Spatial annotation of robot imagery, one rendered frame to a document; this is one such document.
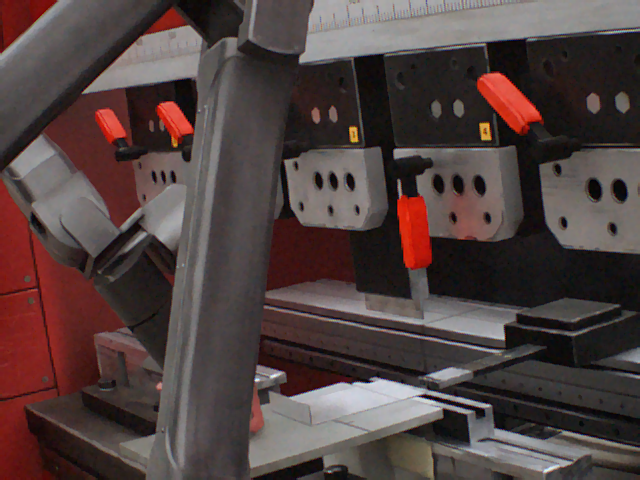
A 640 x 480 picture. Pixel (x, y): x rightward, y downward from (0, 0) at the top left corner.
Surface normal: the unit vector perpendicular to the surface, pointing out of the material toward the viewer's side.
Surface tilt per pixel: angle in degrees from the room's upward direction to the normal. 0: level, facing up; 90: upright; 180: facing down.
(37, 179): 69
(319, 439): 0
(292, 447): 0
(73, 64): 80
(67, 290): 90
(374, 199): 90
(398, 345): 90
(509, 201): 90
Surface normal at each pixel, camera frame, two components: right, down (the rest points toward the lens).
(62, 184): 0.24, -0.29
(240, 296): 0.45, -0.14
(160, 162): -0.84, 0.18
